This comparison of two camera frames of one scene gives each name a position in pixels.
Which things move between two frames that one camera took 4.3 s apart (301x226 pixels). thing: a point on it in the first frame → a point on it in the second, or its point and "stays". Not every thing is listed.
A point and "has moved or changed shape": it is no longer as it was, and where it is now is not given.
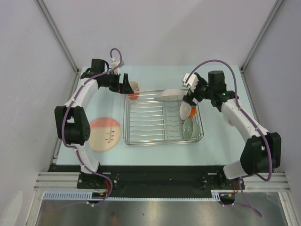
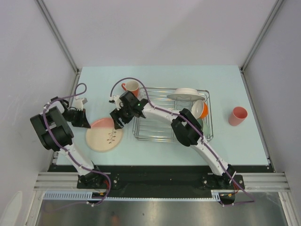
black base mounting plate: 153,178 stays
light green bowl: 190,128 has moved or changed shape
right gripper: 188,98 → 118,114
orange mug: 135,87 stays
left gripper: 123,88 → 83,121
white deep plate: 171,95 has moved or changed shape
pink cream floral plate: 105,134 stays
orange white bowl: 186,111 has moved or changed shape
